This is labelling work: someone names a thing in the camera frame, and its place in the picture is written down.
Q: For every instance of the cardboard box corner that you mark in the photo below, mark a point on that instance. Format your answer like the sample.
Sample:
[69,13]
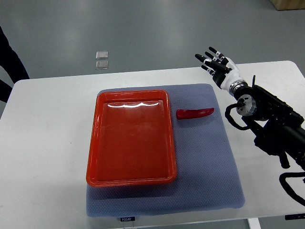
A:
[289,4]

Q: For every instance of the blue-grey mesh mat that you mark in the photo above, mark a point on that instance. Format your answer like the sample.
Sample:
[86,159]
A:
[207,175]

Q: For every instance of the dark chair at left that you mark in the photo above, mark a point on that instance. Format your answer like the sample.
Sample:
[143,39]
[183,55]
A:
[11,63]

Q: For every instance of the white table leg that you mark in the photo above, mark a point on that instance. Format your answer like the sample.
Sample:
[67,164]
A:
[253,223]

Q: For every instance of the blue table label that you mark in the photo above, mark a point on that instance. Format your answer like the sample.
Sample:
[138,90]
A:
[127,219]
[295,216]

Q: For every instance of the red pepper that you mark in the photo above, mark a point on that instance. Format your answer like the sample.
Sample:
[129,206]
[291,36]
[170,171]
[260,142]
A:
[192,114]

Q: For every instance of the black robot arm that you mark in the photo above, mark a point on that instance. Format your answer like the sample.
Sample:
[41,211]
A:
[276,126]

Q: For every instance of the blue table label right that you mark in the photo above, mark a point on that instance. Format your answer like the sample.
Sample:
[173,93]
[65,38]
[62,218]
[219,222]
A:
[295,216]

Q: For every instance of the upper floor socket plate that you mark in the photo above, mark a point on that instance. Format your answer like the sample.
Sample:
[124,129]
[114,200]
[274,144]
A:
[101,55]

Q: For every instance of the blue table label centre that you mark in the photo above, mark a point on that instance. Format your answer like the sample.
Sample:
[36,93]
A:
[127,219]

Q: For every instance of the red plastic tray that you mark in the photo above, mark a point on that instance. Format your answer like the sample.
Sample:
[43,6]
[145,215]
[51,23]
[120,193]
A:
[132,140]

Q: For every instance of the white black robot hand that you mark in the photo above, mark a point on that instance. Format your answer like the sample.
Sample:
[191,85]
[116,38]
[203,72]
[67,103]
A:
[223,70]

